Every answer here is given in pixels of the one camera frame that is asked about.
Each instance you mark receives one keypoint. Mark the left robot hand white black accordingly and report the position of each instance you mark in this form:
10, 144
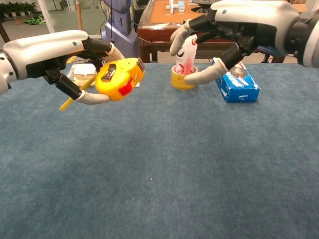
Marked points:
49, 49

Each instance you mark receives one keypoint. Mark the dark wooden table leg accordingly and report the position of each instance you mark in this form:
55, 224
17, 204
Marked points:
3, 32

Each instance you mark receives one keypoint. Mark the purple robot base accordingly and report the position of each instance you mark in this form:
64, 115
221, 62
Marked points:
120, 22

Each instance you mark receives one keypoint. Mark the yellow adhesive tape roll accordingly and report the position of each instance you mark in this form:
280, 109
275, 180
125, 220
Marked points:
178, 79

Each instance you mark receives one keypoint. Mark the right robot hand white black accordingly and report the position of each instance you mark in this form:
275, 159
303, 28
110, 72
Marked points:
256, 20

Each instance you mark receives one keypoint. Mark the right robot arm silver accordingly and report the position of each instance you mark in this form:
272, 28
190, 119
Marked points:
311, 42

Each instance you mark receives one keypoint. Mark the blue cookie box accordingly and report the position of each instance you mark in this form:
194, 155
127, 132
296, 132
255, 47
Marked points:
239, 87

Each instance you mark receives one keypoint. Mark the yellow tape measure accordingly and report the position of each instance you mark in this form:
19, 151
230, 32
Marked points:
117, 78

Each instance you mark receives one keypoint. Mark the wooden pole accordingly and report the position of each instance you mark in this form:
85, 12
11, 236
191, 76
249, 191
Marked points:
79, 15

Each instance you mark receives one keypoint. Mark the black round table centre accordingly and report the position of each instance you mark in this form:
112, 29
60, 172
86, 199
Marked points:
200, 5

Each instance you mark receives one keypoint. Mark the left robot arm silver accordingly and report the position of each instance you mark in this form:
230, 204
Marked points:
6, 72

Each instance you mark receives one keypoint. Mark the wooden mahjong table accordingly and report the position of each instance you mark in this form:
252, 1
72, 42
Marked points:
155, 31

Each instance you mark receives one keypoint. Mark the green cloth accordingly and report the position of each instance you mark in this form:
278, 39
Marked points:
35, 19

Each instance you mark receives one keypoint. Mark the small white blue tile stack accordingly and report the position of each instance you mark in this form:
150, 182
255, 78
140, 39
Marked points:
175, 6

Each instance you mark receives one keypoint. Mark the clear bag of bread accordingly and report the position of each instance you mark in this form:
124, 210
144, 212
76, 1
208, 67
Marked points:
83, 72

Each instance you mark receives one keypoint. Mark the green potted plants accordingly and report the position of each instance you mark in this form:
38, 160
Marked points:
17, 7

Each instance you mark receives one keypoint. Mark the white red drink bottle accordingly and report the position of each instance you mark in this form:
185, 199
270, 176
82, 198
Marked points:
185, 57

